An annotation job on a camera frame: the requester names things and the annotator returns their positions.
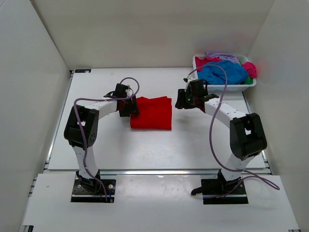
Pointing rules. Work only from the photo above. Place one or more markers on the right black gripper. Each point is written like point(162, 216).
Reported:
point(180, 103)

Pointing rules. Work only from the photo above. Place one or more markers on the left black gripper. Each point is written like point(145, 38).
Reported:
point(133, 108)

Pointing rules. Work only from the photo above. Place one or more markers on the red t shirt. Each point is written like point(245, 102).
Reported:
point(155, 114)

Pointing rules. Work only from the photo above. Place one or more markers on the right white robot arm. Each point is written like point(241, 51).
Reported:
point(246, 133)

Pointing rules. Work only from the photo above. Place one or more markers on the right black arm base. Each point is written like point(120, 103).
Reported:
point(218, 191)

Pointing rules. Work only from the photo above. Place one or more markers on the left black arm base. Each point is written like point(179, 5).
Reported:
point(91, 191)

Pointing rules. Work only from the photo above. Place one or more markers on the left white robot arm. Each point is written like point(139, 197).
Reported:
point(81, 129)

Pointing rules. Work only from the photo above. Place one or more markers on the white plastic laundry basket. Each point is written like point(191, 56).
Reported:
point(230, 88)

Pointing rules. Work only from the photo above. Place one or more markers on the small dark label sticker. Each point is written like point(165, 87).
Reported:
point(82, 71)

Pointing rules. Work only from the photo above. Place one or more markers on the lavender t shirt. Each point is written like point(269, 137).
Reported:
point(223, 56)

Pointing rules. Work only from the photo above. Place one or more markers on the green t shirt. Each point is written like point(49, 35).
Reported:
point(248, 81)

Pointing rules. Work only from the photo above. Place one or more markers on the pink t shirt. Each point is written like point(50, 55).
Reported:
point(248, 66)

